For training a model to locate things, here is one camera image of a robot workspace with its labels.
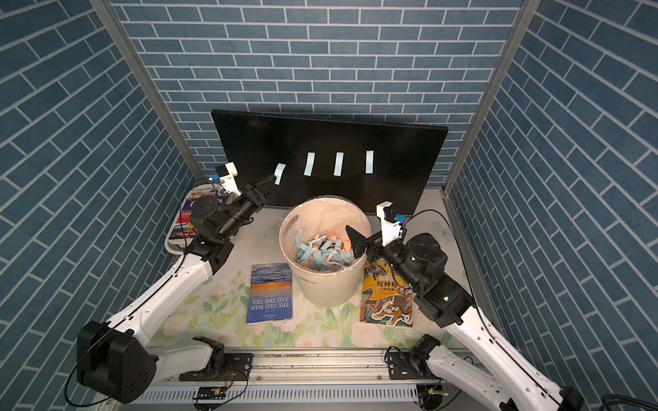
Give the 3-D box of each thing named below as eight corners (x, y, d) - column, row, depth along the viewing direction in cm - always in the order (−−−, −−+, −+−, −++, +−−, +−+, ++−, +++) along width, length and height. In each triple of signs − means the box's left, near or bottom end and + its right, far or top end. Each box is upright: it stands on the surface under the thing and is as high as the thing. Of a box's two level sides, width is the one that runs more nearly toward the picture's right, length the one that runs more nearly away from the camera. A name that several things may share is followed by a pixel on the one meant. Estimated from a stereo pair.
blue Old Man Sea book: (247, 324, 83) (245, 322, 82) (252, 267, 97) (251, 264, 95) (292, 318, 85) (292, 316, 83) (292, 262, 98) (291, 259, 96)
